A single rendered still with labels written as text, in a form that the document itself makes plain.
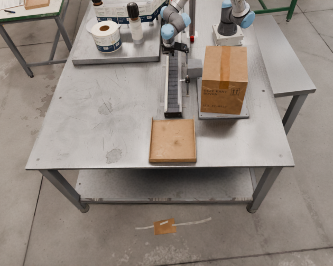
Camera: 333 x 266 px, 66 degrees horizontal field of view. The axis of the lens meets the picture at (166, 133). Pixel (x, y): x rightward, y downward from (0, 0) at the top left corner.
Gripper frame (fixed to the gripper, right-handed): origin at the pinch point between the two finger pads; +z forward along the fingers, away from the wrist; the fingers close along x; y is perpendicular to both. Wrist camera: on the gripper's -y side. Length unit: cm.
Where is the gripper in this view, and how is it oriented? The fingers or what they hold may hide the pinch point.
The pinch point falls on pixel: (173, 54)
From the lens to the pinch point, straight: 190.4
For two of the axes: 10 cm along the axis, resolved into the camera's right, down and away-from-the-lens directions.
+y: -10.0, 0.2, 0.8
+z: 0.8, 1.0, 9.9
